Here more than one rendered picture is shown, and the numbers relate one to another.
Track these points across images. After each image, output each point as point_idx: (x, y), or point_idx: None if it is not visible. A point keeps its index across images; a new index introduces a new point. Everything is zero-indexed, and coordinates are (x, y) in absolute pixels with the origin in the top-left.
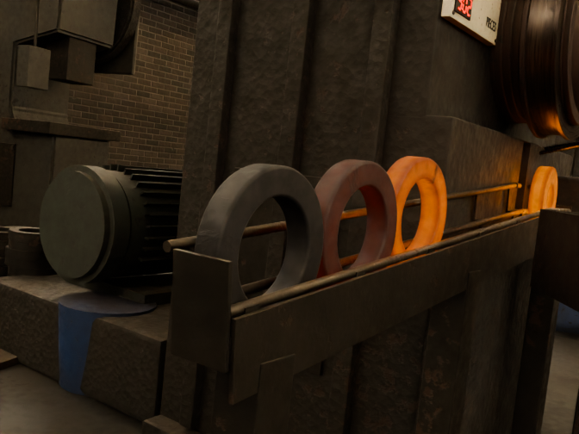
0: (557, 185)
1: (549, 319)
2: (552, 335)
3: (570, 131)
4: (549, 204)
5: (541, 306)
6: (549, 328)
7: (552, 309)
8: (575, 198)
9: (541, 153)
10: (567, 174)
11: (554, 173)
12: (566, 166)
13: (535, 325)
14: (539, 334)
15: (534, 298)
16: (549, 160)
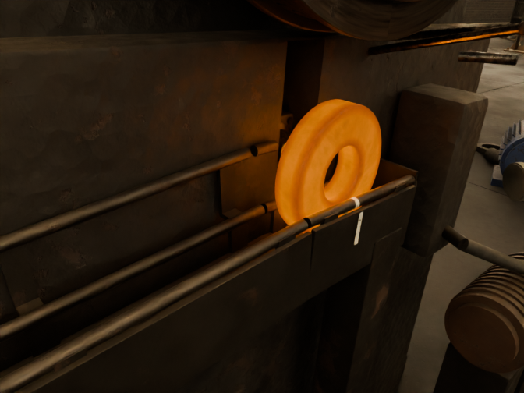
0: (416, 111)
1: (346, 373)
2: (359, 385)
3: (389, 17)
4: (351, 178)
5: (336, 347)
6: (345, 385)
7: (352, 360)
8: (444, 142)
9: (371, 52)
10: (477, 64)
11: (355, 118)
12: (474, 51)
13: (327, 372)
14: (332, 387)
15: (327, 331)
16: (412, 55)
